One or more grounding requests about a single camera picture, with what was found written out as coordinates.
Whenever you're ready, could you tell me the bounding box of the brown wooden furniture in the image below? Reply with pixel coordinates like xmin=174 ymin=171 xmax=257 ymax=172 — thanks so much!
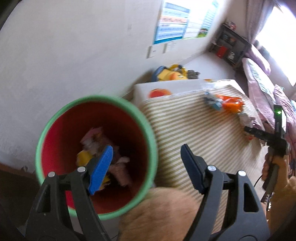
xmin=0 ymin=162 xmax=42 ymax=232

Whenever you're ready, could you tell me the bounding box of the yellow wrapper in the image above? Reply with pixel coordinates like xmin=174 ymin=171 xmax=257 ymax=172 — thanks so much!
xmin=76 ymin=149 xmax=111 ymax=186

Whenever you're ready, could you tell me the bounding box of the pink bedding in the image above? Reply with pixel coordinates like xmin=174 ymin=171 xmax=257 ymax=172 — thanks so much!
xmin=242 ymin=44 xmax=296 ymax=139

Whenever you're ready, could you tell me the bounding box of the pale pink crumpled wrapper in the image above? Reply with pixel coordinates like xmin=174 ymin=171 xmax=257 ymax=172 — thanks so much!
xmin=80 ymin=127 xmax=130 ymax=187

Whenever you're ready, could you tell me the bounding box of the green-edged wall poster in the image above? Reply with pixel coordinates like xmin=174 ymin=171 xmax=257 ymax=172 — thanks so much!
xmin=184 ymin=0 xmax=219 ymax=40

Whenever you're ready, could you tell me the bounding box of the grey pink wrapper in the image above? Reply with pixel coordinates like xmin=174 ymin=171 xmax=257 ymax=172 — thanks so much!
xmin=238 ymin=112 xmax=262 ymax=130

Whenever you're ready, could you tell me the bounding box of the orange wrapper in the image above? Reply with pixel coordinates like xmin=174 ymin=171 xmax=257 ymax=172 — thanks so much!
xmin=216 ymin=95 xmax=244 ymax=114

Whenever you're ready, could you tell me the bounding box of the red box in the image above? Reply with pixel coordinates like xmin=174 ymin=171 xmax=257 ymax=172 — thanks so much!
xmin=216 ymin=45 xmax=228 ymax=57

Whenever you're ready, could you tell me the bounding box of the blue wrapper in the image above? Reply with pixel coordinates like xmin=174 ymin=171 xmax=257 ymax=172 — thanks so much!
xmin=203 ymin=91 xmax=223 ymax=112

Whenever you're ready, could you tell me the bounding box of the brown plush toy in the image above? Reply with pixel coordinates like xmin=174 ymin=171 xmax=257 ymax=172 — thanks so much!
xmin=117 ymin=186 xmax=204 ymax=241

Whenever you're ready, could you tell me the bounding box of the blue wall poster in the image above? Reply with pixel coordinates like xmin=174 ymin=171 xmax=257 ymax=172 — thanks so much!
xmin=153 ymin=1 xmax=190 ymax=45

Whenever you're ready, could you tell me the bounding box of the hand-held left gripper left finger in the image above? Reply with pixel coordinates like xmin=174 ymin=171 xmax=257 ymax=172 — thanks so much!
xmin=24 ymin=145 xmax=114 ymax=241

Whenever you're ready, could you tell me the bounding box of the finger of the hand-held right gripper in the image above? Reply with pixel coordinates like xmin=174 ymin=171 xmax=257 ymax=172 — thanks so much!
xmin=244 ymin=126 xmax=271 ymax=145

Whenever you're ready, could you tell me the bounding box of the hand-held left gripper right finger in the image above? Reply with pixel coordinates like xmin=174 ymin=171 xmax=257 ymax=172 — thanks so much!
xmin=180 ymin=144 xmax=271 ymax=241

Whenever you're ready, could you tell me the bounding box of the dark shelf unit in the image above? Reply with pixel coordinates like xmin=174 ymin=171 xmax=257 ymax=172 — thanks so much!
xmin=209 ymin=22 xmax=251 ymax=69

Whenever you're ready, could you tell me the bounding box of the red bin with green rim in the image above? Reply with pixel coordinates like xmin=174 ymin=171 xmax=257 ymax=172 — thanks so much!
xmin=35 ymin=95 xmax=159 ymax=220

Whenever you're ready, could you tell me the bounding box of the yellow toy vehicle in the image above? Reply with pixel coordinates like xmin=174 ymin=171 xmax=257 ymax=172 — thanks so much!
xmin=151 ymin=64 xmax=189 ymax=82

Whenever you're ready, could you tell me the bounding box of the person's right hand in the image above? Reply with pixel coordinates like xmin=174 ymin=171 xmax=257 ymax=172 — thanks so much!
xmin=262 ymin=151 xmax=290 ymax=186

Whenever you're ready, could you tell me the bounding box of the pale curtain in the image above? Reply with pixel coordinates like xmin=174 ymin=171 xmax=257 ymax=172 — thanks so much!
xmin=245 ymin=0 xmax=278 ymax=44

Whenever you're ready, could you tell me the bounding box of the person's right forearm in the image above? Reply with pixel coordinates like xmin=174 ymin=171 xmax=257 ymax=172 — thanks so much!
xmin=266 ymin=158 xmax=296 ymax=233

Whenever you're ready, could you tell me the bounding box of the striped cloth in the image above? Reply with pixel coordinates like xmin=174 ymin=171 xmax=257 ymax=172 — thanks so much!
xmin=140 ymin=85 xmax=275 ymax=234

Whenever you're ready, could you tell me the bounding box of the white box with orange print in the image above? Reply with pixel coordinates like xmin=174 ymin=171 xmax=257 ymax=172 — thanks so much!
xmin=134 ymin=79 xmax=245 ymax=107

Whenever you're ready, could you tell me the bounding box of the white wall socket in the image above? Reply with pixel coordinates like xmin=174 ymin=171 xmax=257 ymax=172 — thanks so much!
xmin=162 ymin=42 xmax=177 ymax=54
xmin=147 ymin=44 xmax=160 ymax=59

